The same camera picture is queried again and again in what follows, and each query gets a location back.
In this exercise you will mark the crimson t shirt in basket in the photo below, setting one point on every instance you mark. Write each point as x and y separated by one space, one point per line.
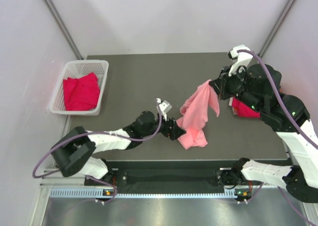
81 94

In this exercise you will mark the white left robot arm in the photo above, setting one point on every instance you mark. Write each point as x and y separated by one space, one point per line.
76 156

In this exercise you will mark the light pink t shirt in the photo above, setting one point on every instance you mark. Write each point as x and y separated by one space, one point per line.
195 115

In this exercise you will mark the white perforated plastic basket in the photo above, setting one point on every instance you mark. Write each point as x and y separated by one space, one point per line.
78 69

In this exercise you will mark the grey slotted cable duct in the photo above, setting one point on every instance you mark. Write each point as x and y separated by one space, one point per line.
100 193

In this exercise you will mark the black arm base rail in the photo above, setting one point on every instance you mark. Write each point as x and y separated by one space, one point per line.
180 176

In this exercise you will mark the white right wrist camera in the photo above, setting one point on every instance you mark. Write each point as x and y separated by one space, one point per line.
239 58

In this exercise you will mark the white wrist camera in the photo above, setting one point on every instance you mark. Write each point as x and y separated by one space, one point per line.
164 107
239 58

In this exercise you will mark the folded crimson t shirt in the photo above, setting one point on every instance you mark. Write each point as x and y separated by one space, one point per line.
245 112

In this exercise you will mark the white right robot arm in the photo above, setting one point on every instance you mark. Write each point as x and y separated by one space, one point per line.
258 87

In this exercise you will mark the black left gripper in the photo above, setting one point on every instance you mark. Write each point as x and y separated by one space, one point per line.
175 132

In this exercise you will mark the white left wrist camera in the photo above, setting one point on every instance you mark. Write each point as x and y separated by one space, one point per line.
164 107

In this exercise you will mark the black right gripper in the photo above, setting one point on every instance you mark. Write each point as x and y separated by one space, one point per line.
220 84

